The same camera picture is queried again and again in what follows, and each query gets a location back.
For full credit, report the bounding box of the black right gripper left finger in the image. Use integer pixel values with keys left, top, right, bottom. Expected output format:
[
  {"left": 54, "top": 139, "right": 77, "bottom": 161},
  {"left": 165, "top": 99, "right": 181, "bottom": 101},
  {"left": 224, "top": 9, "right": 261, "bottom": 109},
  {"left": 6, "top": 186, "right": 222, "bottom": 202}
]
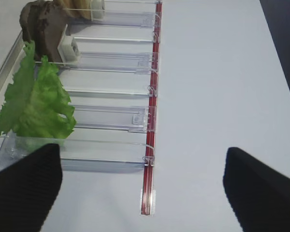
[{"left": 0, "top": 144, "right": 63, "bottom": 232}]

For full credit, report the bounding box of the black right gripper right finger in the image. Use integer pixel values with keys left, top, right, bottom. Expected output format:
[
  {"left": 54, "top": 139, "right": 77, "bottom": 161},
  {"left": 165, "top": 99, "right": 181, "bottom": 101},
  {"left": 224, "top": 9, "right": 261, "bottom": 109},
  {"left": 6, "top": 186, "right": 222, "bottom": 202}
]
[{"left": 223, "top": 147, "right": 290, "bottom": 232}]

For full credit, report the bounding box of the green lettuce leaf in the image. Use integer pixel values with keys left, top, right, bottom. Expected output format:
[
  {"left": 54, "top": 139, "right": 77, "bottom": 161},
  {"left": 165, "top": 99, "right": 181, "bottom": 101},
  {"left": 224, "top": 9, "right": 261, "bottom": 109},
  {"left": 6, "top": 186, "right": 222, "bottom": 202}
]
[{"left": 0, "top": 41, "right": 76, "bottom": 139}]

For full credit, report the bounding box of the brown meat patty right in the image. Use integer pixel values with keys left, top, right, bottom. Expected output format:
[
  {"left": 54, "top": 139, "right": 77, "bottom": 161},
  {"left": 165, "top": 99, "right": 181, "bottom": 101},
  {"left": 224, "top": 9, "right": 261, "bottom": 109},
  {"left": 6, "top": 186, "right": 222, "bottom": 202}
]
[{"left": 35, "top": 1, "right": 68, "bottom": 63}]

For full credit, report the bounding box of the brown meat patty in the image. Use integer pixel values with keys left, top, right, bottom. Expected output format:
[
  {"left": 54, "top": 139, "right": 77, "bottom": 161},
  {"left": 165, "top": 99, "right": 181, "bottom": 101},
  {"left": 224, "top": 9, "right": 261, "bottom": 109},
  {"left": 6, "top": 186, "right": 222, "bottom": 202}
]
[
  {"left": 19, "top": 0, "right": 45, "bottom": 61},
  {"left": 35, "top": 1, "right": 68, "bottom": 63}
]

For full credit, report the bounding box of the brown meat patty left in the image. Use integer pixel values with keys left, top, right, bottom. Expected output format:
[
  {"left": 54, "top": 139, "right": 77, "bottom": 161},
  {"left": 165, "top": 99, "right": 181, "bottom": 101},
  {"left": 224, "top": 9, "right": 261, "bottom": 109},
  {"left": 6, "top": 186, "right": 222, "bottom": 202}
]
[{"left": 19, "top": 0, "right": 45, "bottom": 61}]

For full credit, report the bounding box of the clear acrylic right rack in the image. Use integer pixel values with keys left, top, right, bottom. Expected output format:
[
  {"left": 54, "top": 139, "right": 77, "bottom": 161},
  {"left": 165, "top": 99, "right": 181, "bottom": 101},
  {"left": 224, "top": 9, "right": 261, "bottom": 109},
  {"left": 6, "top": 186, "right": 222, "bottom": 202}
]
[{"left": 0, "top": 0, "right": 162, "bottom": 215}]

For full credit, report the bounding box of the white plastic spacer block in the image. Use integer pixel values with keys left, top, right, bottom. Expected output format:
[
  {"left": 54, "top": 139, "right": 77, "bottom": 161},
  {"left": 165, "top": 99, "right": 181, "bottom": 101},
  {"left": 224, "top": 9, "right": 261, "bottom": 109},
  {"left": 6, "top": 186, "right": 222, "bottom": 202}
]
[
  {"left": 58, "top": 35, "right": 80, "bottom": 63},
  {"left": 90, "top": 0, "right": 105, "bottom": 21}
]

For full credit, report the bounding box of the sesame bun half top right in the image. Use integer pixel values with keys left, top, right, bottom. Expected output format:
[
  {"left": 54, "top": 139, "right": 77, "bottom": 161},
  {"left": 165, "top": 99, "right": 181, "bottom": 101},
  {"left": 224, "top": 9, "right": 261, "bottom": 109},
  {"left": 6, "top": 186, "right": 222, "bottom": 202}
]
[{"left": 54, "top": 0, "right": 91, "bottom": 20}]

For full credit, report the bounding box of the white plastic spacer block upper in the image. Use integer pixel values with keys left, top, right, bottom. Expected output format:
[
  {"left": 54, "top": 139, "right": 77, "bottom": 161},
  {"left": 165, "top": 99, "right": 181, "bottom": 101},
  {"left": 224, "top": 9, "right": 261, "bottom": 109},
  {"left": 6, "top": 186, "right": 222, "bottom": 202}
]
[{"left": 90, "top": 0, "right": 105, "bottom": 21}]

